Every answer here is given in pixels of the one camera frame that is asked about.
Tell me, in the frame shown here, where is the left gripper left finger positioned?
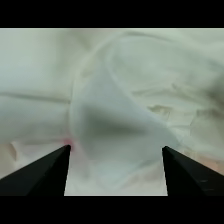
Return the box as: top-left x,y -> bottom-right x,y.
0,144 -> 72,197

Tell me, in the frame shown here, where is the white shirt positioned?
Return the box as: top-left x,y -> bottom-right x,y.
0,27 -> 224,197

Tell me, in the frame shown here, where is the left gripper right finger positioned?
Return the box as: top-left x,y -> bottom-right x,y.
161,145 -> 224,197

